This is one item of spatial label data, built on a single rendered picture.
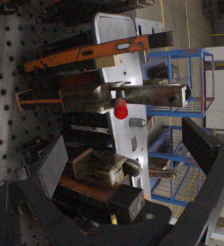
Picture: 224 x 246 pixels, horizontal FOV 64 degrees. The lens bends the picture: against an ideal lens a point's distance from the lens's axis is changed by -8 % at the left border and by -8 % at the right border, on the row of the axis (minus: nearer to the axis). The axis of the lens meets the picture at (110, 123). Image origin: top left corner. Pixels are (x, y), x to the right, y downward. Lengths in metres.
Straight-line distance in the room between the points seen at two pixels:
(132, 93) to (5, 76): 0.42
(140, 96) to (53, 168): 0.26
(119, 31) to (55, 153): 0.46
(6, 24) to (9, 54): 0.10
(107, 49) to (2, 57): 0.37
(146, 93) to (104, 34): 0.22
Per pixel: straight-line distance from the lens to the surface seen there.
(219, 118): 8.66
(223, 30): 12.39
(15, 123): 0.68
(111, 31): 0.56
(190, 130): 0.19
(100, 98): 0.41
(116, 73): 0.55
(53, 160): 0.18
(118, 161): 0.46
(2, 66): 0.67
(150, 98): 0.38
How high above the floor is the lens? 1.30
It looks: 35 degrees down
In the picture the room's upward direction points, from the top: 95 degrees clockwise
